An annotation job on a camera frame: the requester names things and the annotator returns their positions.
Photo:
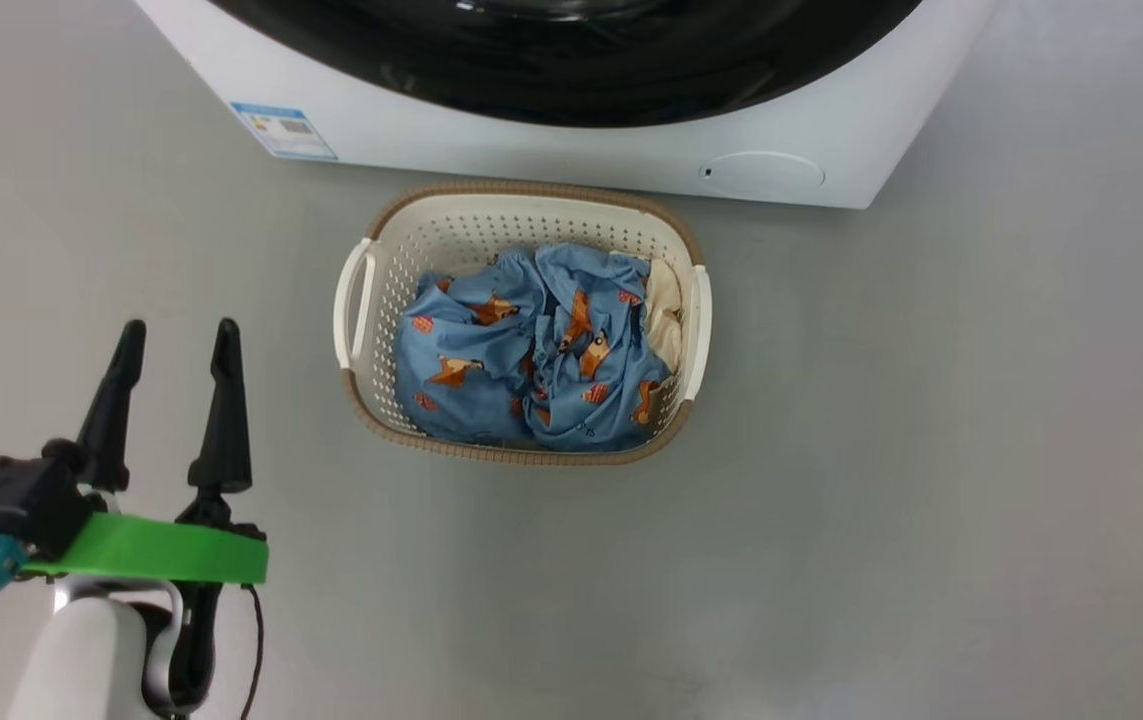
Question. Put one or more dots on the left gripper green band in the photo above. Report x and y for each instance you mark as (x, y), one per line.
(161, 550)

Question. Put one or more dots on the blue cartoon print pyjama top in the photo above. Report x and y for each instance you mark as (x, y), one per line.
(611, 400)

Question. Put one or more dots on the cream cloth garment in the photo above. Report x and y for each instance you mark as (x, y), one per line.
(666, 300)

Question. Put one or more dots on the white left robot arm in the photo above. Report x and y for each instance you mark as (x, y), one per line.
(81, 660)

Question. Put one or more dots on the cream perforated laundry basket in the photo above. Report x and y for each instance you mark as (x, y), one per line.
(451, 230)

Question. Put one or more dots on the white front-load washing machine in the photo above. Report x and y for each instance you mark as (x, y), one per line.
(531, 150)

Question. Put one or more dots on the blue white energy label sticker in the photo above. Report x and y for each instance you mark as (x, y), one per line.
(283, 130)

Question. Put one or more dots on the round white filter cover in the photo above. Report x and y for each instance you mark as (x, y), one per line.
(766, 175)

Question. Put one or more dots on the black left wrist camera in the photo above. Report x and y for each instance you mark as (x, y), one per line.
(16, 495)

